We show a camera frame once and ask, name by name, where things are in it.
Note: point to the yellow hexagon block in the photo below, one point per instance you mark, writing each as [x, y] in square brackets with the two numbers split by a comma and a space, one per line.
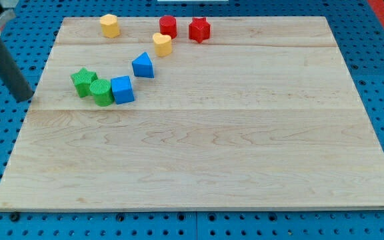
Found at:
[109, 26]

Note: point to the blue triangle block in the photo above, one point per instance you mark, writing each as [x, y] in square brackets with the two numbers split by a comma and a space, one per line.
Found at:
[142, 66]

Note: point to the light wooden board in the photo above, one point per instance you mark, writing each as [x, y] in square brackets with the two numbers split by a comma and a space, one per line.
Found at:
[263, 116]

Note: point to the blue cube block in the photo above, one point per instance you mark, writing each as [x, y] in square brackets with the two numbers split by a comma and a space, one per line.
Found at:
[122, 89]

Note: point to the yellow heart block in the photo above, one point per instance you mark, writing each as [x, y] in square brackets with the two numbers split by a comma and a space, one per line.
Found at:
[162, 44]

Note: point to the red star block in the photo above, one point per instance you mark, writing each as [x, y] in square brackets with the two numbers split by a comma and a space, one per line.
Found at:
[199, 29]

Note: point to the green cylinder block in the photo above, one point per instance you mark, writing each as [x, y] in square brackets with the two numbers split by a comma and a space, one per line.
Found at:
[101, 92]

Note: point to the red cylinder block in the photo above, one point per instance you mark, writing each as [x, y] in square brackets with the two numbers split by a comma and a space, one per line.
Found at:
[168, 26]

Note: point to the green star block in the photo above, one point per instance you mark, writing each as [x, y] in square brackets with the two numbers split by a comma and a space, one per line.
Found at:
[82, 80]

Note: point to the dark grey pointer rod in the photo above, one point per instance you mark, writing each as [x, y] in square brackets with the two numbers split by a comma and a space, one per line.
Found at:
[12, 77]

